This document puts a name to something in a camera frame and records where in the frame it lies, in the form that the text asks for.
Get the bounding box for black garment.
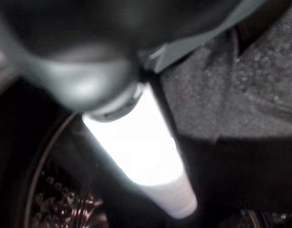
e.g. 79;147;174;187
157;0;292;212

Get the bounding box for grey front-load washing machine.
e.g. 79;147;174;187
0;71;292;228

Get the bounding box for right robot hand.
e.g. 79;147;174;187
0;0;265;219

